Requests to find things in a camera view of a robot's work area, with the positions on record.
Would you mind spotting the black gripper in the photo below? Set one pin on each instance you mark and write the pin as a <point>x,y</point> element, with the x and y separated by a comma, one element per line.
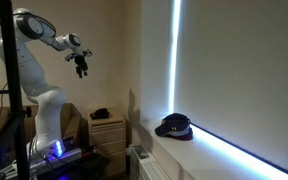
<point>80,61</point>

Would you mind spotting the navy cap with yellow logo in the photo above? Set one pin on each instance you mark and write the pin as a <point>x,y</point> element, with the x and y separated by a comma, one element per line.
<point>172,121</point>

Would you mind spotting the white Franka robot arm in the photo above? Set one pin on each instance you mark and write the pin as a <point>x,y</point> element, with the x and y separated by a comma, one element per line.
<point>47,110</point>

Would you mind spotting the robot base platform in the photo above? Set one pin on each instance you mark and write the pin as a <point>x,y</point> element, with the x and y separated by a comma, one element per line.
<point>67,156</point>

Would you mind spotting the white window sill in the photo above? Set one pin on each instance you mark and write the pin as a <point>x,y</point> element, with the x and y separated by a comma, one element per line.
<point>197,156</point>

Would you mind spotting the black object on cabinet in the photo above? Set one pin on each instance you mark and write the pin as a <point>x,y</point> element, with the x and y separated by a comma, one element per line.
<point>100,114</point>

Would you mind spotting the black stand pole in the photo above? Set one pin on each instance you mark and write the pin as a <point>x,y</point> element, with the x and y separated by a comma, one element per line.
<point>12,83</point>

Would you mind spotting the wooden drawer cabinet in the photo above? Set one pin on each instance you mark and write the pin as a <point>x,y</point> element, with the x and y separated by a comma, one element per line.
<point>107,140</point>

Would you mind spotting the white perforated panel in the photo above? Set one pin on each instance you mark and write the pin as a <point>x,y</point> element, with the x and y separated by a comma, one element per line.
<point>147,165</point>

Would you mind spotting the grey roller blind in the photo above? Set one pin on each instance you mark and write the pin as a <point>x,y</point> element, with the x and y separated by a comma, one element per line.
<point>244,73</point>

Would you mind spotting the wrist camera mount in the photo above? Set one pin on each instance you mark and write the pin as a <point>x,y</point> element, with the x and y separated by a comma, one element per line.
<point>71,56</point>

